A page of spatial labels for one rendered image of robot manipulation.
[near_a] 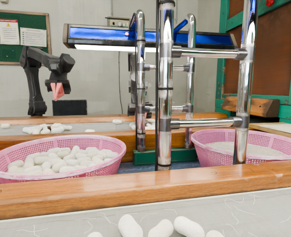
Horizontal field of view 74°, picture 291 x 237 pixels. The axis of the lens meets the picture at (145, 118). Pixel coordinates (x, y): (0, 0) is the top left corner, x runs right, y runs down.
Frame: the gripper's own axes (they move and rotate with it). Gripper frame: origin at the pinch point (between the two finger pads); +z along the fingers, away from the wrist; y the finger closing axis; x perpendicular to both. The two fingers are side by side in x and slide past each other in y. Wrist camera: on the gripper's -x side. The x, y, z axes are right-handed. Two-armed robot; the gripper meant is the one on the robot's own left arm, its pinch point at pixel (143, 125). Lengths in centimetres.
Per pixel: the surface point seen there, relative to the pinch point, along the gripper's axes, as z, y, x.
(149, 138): 11.7, -0.6, -8.3
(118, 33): -19.7, -8.7, -26.1
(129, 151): 14.2, -7.1, -5.3
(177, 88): -174, 94, 127
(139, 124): 10.3, -4.2, -13.7
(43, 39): -207, -91, 75
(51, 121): -16.8, -38.7, 15.1
